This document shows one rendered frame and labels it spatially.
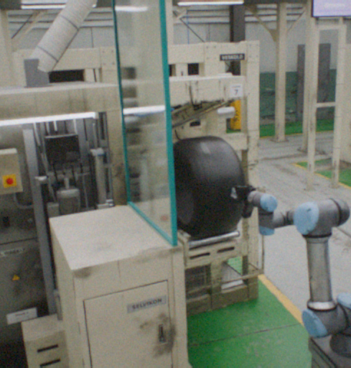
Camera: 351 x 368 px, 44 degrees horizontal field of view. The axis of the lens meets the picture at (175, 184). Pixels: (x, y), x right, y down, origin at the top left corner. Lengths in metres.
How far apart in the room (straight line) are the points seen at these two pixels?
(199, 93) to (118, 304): 1.50
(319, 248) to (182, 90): 1.31
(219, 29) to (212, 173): 9.98
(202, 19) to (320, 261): 10.51
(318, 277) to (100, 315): 0.83
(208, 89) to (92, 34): 8.87
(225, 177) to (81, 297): 1.11
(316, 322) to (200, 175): 0.94
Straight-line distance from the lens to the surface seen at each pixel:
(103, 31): 11.48
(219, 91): 2.75
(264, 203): 2.04
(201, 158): 2.34
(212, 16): 12.11
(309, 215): 1.72
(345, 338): 2.00
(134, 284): 1.58
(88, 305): 1.57
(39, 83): 2.45
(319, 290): 1.83
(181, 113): 2.80
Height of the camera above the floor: 1.91
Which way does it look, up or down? 16 degrees down
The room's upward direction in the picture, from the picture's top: 3 degrees counter-clockwise
